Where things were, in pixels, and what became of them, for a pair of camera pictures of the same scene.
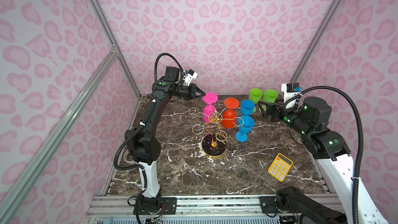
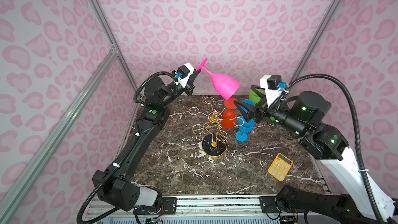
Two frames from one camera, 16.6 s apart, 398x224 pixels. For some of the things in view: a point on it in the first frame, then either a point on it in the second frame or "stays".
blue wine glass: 245,124 stays
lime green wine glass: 255,95 stays
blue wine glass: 246,107 stays
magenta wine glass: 210,98 -> 224,85
